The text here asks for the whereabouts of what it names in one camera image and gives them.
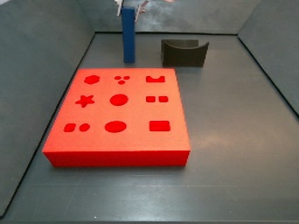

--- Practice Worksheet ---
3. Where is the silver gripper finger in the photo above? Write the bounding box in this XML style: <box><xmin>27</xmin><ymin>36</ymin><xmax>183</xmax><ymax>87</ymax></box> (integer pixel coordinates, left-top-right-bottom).
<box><xmin>135</xmin><ymin>0</ymin><xmax>149</xmax><ymax>22</ymax></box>
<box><xmin>115</xmin><ymin>0</ymin><xmax>124</xmax><ymax>17</ymax></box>

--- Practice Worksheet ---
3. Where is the red shape-sorting board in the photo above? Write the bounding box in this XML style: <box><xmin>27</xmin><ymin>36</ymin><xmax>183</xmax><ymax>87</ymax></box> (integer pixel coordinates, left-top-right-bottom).
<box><xmin>41</xmin><ymin>68</ymin><xmax>191</xmax><ymax>167</ymax></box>

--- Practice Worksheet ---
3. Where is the black curved holder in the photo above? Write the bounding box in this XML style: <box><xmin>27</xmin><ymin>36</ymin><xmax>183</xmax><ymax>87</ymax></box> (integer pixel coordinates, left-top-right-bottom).
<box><xmin>161</xmin><ymin>39</ymin><xmax>209</xmax><ymax>67</ymax></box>

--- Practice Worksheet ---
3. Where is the blue rectangular block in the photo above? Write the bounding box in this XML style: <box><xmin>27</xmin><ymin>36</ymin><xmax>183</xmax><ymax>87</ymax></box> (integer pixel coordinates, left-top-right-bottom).
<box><xmin>121</xmin><ymin>7</ymin><xmax>136</xmax><ymax>63</ymax></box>

